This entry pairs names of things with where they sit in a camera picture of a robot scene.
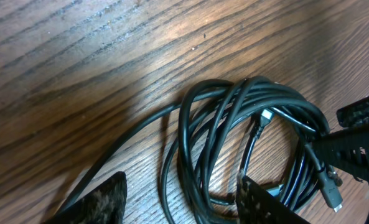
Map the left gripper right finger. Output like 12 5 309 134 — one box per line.
235 174 309 224

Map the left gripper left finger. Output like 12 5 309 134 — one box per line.
44 171 128 224

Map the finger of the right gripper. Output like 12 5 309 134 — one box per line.
313 124 369 182
336 96 369 128

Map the black USB cable bundle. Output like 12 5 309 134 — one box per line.
158 75 369 224

